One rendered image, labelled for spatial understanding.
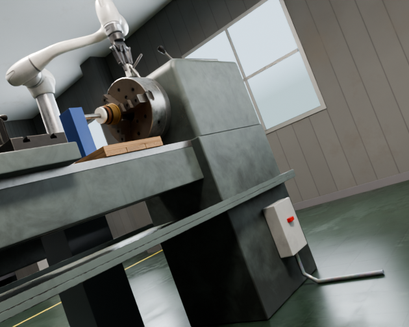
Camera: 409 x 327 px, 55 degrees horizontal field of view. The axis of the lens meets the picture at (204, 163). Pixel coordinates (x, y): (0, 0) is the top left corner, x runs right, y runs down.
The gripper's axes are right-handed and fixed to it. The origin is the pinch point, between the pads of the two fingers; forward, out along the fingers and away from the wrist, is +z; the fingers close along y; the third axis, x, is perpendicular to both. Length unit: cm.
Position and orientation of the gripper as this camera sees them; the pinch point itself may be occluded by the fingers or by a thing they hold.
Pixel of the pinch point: (128, 71)
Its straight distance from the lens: 215.7
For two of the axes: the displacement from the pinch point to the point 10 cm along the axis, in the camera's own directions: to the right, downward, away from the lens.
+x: 7.3, -3.1, -6.1
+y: -5.9, 1.8, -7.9
